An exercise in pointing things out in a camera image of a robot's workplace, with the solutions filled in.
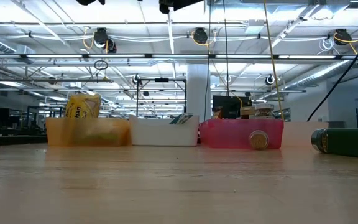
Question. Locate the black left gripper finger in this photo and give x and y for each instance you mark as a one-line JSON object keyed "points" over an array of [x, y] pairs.
{"points": [[176, 3]]}

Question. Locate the gold lid spice jar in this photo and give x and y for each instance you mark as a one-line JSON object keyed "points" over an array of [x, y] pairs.
{"points": [[247, 112]]}

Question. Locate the yellow edged food packet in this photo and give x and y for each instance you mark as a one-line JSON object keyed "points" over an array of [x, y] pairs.
{"points": [[82, 107]]}

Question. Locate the white label spice jar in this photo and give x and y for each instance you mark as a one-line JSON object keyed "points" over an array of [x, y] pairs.
{"points": [[264, 111]]}

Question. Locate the black monitor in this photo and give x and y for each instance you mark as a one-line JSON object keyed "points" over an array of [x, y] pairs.
{"points": [[232, 107]]}

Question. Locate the white plastic bin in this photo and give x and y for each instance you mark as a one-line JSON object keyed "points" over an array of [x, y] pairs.
{"points": [[154, 133]]}

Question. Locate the pink plastic bin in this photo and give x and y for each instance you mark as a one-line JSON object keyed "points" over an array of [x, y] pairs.
{"points": [[225, 133]]}

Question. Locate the orange plastic bin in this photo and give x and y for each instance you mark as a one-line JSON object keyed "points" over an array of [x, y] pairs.
{"points": [[54, 133]]}

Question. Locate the black metal camera stand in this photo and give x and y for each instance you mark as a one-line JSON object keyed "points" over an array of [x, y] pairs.
{"points": [[162, 80]]}

